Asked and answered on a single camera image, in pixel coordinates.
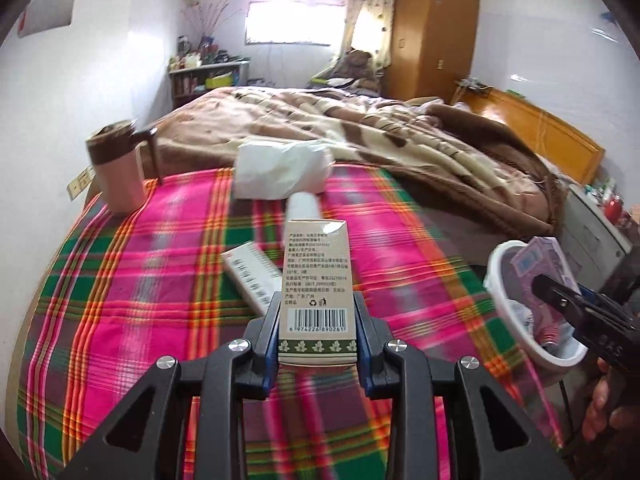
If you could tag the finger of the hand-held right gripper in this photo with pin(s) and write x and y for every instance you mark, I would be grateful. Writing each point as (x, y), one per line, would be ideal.
(555, 292)
(605, 302)

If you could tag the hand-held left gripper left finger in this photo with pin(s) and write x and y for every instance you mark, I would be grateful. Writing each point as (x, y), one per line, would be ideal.
(272, 340)

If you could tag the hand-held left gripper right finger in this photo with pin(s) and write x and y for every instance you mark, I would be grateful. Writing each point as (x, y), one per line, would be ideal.
(361, 340)

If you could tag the purple box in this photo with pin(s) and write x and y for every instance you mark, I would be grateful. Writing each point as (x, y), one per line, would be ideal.
(537, 260)

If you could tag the white plastic bin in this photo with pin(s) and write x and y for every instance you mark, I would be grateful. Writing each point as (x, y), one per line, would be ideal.
(497, 285)

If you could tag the beige box with barcode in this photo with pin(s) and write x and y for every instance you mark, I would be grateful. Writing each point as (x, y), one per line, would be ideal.
(315, 270)

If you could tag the person's right hand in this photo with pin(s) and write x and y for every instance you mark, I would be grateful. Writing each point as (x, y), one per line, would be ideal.
(600, 405)

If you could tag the white long box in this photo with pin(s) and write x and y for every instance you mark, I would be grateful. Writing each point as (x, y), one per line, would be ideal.
(250, 272)

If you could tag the white nightstand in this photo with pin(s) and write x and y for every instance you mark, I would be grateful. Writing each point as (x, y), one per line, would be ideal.
(590, 230)

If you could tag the red bottle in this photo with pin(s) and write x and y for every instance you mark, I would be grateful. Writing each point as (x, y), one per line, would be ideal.
(614, 207)

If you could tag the plaid bed sheet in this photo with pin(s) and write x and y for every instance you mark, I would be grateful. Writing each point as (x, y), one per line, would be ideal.
(150, 285)

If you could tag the white paper roll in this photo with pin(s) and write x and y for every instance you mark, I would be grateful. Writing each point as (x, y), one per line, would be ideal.
(302, 207)

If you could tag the wooden headboard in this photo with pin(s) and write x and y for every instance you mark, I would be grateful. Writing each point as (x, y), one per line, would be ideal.
(550, 130)

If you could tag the white paper bag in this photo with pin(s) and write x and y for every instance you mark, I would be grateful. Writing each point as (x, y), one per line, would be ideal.
(275, 170)

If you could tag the brown patterned blanket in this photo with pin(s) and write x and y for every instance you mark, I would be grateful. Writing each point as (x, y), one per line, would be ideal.
(350, 120)

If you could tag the pink mug with brown lid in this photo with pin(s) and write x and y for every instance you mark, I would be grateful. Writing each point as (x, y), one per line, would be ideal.
(117, 180)

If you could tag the cluttered shelf unit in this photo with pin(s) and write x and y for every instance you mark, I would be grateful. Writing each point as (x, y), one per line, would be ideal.
(200, 82)

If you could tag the brown teddy bear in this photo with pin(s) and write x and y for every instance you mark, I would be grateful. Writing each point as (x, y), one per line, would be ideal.
(357, 62)

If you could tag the wooden wardrobe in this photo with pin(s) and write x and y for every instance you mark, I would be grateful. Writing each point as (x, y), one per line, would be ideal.
(430, 35)

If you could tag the window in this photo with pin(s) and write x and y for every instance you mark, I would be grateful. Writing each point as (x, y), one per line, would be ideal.
(295, 25)

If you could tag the patterned curtain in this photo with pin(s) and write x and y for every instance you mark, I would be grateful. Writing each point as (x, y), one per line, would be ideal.
(367, 15)

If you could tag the decorative dry branches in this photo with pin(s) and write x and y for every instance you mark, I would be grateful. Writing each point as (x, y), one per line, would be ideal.
(205, 20)

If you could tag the beige wall socket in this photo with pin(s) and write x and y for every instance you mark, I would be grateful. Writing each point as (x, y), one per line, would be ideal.
(80, 184)

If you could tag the silver wall poster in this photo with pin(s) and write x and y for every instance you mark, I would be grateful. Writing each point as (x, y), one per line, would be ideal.
(47, 5)

